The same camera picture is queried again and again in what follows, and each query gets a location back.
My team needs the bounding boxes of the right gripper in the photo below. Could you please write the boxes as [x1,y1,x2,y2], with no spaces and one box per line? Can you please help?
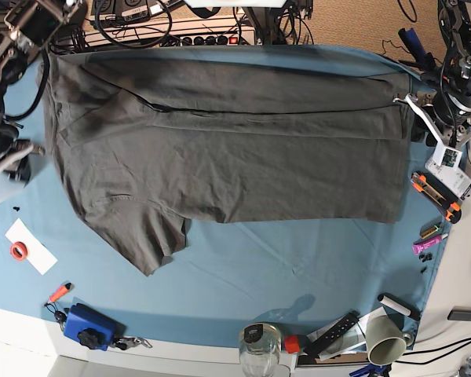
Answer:
[0,123,46,183]

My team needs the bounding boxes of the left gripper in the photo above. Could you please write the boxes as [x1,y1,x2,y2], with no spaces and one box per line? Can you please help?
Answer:
[411,70,471,148]

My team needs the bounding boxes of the dark grey T-shirt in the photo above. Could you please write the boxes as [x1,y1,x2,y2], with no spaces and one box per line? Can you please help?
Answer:
[43,57,411,275]

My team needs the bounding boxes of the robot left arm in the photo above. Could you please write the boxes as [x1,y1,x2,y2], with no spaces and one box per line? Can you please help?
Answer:
[398,1,471,147]

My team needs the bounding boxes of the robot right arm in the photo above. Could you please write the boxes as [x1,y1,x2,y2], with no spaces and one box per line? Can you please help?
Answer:
[0,0,86,180]

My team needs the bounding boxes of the white barcode device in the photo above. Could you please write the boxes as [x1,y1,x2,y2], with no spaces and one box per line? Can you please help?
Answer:
[425,158,471,201]

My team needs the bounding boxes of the blue black clamp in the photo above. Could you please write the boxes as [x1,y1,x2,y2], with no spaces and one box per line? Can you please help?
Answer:
[398,28,436,71]

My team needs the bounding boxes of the orange black utility knife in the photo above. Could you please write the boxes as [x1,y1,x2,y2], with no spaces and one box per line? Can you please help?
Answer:
[411,171,462,224]

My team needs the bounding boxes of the orange tape roll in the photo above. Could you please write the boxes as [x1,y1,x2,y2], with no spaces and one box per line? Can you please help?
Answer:
[9,242,28,262]

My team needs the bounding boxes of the small gold battery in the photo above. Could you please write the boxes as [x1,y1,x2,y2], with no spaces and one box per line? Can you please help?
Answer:
[419,222,441,240]

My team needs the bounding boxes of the white paper sheet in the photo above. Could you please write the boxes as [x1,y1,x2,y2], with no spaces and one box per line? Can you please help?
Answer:
[5,218,57,275]

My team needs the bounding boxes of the purple glue tube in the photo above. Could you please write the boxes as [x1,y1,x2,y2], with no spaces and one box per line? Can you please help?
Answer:
[412,233,448,254]

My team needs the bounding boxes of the orange marker pen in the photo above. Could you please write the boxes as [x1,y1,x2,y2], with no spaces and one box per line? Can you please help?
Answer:
[44,282,72,307]

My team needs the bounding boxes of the white black marker roll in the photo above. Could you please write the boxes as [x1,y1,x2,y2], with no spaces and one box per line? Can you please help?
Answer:
[377,294,421,321]

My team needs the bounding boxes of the grey adapter box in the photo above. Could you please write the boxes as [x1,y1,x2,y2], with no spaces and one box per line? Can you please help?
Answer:
[447,308,471,322]

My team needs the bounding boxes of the blue table cloth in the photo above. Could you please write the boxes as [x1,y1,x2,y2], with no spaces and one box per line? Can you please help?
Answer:
[0,46,444,347]

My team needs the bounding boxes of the blue clamp block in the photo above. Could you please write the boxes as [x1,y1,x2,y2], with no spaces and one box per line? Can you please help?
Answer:
[63,303,117,351]

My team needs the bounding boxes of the grey-green mug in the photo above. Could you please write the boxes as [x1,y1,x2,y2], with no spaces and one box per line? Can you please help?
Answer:
[365,315,414,366]

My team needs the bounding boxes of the black power strip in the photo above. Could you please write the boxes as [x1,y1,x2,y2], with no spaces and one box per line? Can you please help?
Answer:
[180,35,239,46]

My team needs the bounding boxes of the metal carabiner keys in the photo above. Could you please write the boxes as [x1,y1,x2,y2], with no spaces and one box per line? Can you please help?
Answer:
[111,337,152,351]

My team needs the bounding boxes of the black remote control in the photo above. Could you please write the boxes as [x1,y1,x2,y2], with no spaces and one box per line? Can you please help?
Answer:
[304,312,359,357]

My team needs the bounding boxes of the orange cube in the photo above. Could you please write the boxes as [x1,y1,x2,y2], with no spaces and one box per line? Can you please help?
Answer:
[284,335,301,353]

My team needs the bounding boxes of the glass jar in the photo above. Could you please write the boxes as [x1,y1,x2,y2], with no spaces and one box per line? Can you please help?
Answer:
[239,323,282,377]

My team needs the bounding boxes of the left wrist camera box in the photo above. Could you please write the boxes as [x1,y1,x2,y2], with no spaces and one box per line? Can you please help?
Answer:
[433,142,462,170]

